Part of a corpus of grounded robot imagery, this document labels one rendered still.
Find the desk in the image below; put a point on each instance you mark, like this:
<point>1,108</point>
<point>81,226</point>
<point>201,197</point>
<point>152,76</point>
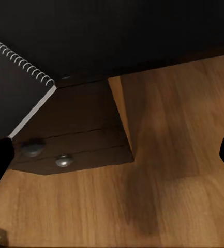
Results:
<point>78,41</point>

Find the cabinet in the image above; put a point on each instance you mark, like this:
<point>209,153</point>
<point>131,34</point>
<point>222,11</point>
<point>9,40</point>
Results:
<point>79,127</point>

